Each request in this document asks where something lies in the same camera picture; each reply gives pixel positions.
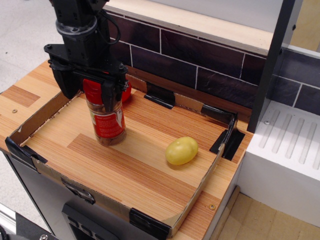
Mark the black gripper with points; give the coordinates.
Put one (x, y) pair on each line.
(85, 53)

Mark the red lidded spice bottle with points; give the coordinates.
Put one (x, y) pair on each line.
(109, 127)

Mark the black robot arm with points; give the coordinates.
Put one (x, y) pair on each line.
(82, 13)

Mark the red object behind fence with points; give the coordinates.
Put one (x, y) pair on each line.
(126, 90)

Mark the cardboard fence with black tape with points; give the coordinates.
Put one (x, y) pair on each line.
(129, 189)

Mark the yellow potato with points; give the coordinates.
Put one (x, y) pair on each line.
(181, 150)

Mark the dark brick backsplash panel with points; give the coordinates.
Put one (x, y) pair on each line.
(215, 69)

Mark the white sink drainboard unit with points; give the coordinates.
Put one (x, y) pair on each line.
(281, 166)

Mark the dark grey vertical post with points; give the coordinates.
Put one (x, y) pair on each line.
(260, 103)

